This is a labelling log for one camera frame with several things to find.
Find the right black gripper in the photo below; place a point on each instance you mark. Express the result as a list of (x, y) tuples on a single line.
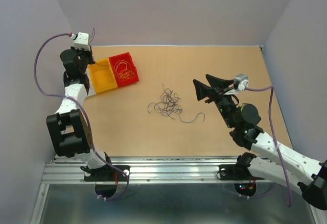
[(202, 91)]

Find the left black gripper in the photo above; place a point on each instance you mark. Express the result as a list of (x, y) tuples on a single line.
[(89, 53)]

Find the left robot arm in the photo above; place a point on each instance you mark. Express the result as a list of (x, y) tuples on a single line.
[(69, 130)]

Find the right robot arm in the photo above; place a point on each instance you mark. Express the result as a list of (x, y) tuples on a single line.
[(267, 158)]

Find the yellow plastic bin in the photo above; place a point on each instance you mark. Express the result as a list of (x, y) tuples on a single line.
[(101, 76)]

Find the white plastic bin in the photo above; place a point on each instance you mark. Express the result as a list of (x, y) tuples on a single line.
[(91, 91)]

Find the red plastic bin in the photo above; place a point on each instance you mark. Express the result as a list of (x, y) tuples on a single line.
[(124, 70)]

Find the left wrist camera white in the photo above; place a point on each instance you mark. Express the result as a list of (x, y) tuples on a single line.
[(81, 41)]

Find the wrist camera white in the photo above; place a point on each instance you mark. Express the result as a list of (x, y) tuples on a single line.
[(81, 41), (240, 83)]

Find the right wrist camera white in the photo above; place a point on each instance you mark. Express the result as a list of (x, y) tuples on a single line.
[(240, 83)]

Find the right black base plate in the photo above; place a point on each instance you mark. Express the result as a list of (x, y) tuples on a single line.
[(233, 172)]

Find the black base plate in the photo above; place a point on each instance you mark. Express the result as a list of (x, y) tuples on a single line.
[(120, 174), (233, 172)]

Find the aluminium rail frame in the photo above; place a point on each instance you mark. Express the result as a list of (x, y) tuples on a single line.
[(173, 144)]

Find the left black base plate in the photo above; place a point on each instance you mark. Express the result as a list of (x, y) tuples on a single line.
[(120, 174)]

